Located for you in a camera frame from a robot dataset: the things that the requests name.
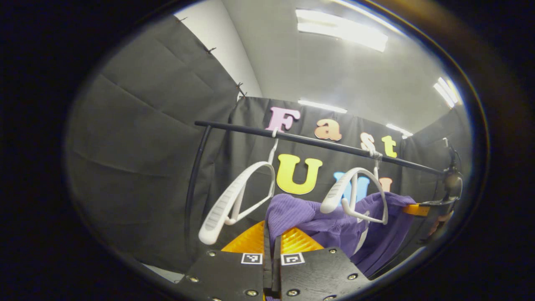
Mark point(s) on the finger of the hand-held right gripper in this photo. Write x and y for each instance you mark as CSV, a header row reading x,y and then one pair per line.
x,y
416,210

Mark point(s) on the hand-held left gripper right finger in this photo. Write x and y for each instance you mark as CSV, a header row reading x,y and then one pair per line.
x,y
317,271

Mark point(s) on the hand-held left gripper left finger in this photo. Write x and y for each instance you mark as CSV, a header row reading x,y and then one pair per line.
x,y
234,276

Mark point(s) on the purple knit cardigan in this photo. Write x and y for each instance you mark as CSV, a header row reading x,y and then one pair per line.
x,y
326,221

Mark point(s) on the white plastic clothes hanger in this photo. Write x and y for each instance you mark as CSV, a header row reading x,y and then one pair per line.
x,y
221,211
334,198

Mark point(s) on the ceiling light panel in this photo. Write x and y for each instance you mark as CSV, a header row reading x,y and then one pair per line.
x,y
445,90
322,106
399,129
340,29

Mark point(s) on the black metal garment rack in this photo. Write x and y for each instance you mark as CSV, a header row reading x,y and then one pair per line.
x,y
317,143

